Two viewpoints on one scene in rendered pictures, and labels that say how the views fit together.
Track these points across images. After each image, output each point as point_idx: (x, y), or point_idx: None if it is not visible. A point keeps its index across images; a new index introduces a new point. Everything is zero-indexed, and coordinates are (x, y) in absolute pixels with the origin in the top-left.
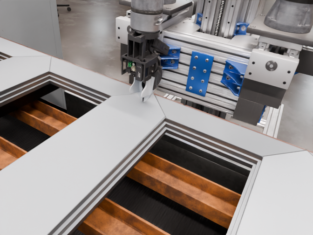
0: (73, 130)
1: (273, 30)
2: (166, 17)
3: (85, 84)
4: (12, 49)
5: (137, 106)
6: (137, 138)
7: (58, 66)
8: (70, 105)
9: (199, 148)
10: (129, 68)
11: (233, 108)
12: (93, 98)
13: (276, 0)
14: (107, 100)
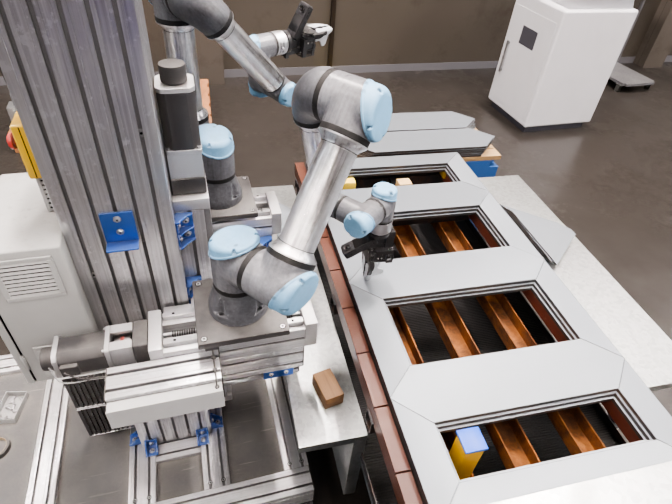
0: (433, 286)
1: (246, 199)
2: None
3: (391, 324)
4: (427, 447)
5: (374, 279)
6: (400, 260)
7: (395, 368)
8: None
9: (322, 284)
10: (388, 254)
11: None
12: (391, 317)
13: (223, 185)
14: (390, 296)
